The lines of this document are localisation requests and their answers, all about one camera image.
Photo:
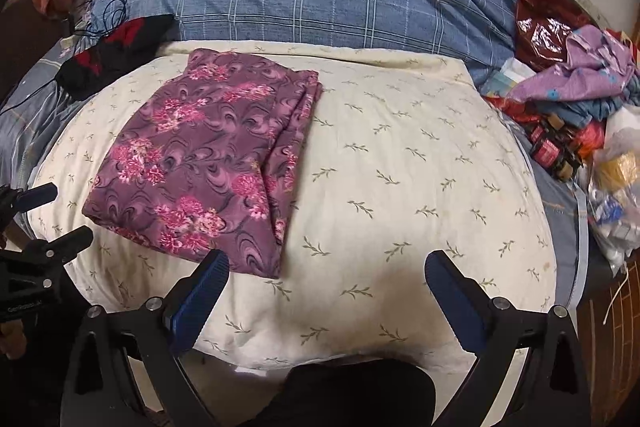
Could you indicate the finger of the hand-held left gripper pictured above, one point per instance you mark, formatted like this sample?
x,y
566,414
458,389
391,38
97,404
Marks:
x,y
35,196
65,242

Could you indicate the red and black garment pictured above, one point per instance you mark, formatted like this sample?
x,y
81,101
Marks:
x,y
110,52

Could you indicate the blue denim cloth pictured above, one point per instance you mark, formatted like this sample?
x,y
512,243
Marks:
x,y
600,107

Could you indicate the dark red patterned packets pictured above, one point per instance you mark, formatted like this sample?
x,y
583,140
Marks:
x,y
550,149

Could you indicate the maroon plastic bag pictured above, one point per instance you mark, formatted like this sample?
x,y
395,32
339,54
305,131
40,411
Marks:
x,y
545,22

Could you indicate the purple patterned cloth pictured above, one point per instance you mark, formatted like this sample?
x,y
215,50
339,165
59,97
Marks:
x,y
585,67

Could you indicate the red orange packet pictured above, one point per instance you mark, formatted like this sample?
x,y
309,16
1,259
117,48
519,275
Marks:
x,y
505,104

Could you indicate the person's left hand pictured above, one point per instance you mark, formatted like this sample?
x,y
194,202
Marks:
x,y
11,338

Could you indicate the cream leaf-print blanket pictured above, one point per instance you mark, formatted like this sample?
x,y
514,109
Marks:
x,y
400,187

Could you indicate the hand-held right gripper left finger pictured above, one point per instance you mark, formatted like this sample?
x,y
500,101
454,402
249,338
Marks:
x,y
200,302

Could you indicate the white plastic bag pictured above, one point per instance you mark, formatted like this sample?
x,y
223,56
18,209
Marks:
x,y
617,187

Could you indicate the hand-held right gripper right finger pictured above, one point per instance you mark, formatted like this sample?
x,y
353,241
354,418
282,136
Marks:
x,y
455,302

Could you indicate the purple floral garment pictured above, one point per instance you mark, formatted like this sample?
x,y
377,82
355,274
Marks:
x,y
200,147

